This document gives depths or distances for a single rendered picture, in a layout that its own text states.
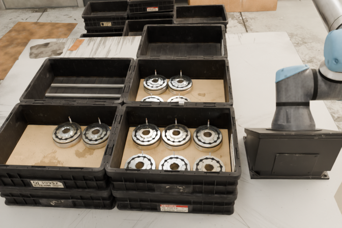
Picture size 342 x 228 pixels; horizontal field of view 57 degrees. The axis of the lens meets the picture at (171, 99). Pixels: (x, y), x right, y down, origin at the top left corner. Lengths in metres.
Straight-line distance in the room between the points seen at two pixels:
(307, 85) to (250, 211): 0.47
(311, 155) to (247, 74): 0.66
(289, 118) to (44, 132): 0.89
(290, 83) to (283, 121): 0.14
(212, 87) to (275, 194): 0.50
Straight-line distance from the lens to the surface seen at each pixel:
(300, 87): 1.18
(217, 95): 1.33
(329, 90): 1.21
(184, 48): 1.62
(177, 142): 1.09
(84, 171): 0.99
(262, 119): 1.44
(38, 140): 1.27
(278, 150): 1.12
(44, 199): 1.19
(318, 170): 1.25
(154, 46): 1.66
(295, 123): 1.16
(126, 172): 0.95
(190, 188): 0.99
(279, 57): 1.85
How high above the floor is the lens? 1.68
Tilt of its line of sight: 41 degrees down
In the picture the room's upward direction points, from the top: 3 degrees counter-clockwise
